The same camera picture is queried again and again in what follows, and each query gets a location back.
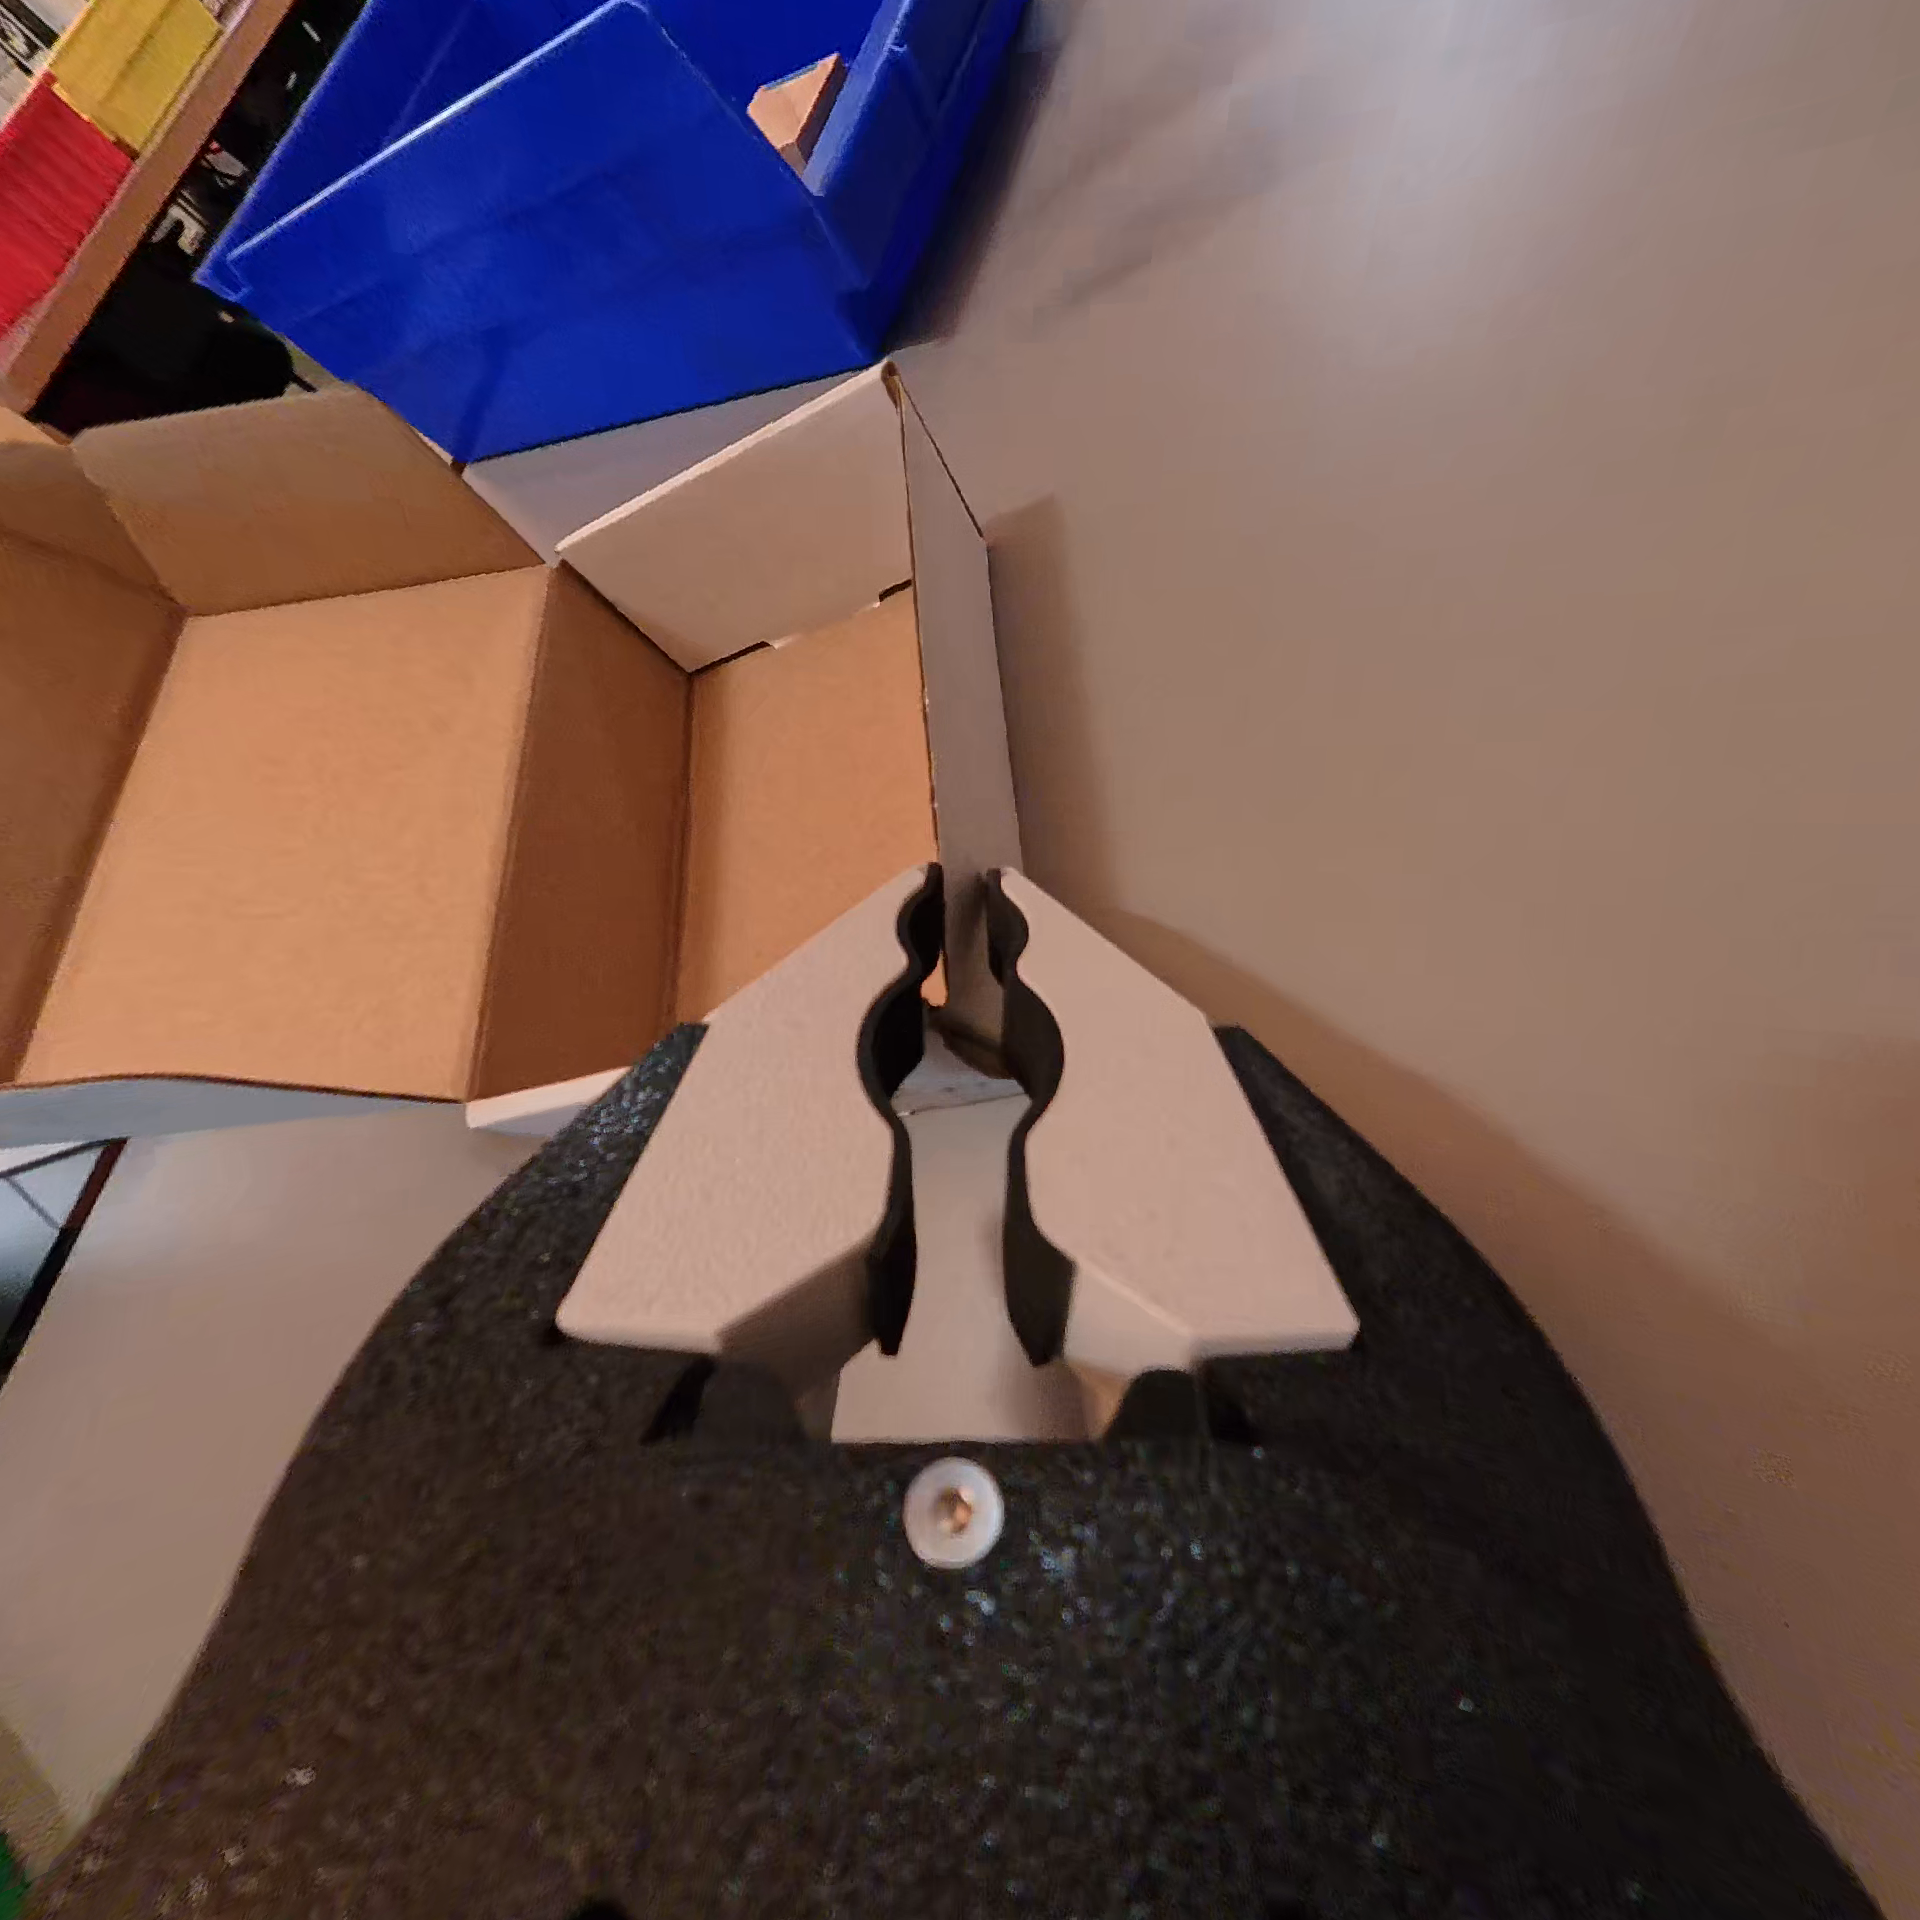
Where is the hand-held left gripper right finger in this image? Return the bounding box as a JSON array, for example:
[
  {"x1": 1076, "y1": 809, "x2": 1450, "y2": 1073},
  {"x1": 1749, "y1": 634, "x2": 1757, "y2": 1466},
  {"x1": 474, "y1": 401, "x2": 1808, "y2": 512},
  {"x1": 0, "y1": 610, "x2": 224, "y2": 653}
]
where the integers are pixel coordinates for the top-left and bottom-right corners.
[{"x1": 984, "y1": 863, "x2": 1362, "y2": 1439}]

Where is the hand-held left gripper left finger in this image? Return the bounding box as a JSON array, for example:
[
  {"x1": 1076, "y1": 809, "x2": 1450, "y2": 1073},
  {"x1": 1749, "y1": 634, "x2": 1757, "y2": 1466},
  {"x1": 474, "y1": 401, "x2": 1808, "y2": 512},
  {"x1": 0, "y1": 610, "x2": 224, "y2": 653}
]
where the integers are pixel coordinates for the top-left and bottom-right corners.
[{"x1": 553, "y1": 862, "x2": 947, "y2": 1444}]

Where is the white cardboard box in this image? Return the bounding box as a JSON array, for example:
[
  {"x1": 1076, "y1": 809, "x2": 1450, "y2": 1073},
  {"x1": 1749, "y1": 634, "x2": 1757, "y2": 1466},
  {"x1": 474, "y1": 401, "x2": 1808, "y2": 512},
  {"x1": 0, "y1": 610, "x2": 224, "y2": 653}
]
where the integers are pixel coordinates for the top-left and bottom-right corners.
[{"x1": 0, "y1": 358, "x2": 1039, "y2": 1150}]

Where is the blue plastic bin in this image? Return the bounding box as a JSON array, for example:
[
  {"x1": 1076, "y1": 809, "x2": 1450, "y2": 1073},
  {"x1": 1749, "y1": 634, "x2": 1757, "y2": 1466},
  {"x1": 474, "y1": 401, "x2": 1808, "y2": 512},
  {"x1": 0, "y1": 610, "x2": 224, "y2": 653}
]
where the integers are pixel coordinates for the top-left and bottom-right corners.
[{"x1": 195, "y1": 0, "x2": 1039, "y2": 466}]

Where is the small cardboard box in bin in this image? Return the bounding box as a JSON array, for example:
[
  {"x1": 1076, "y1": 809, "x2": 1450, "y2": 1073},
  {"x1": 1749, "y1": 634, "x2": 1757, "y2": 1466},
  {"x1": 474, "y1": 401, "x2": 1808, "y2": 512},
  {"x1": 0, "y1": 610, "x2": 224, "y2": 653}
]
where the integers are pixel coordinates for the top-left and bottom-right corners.
[{"x1": 747, "y1": 53, "x2": 849, "y2": 173}]

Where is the red bin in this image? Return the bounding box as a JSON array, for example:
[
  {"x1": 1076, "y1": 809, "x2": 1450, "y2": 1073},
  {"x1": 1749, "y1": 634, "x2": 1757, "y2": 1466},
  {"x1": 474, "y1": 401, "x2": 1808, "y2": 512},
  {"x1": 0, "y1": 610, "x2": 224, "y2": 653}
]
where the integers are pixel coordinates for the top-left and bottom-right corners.
[{"x1": 0, "y1": 76, "x2": 138, "y2": 332}]

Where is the yellow bin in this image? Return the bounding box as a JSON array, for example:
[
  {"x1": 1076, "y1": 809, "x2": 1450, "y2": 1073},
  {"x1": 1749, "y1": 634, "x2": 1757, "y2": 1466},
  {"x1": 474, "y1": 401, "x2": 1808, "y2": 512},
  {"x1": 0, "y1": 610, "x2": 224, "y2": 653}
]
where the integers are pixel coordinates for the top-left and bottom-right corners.
[{"x1": 52, "y1": 0, "x2": 227, "y2": 152}]

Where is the black and white printed tag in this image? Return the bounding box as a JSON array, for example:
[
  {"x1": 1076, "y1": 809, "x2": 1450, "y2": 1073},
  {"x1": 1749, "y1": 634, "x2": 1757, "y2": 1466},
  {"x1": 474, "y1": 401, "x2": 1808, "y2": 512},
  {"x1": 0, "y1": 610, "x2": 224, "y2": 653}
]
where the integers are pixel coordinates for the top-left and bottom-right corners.
[{"x1": 0, "y1": 0, "x2": 92, "y2": 114}]

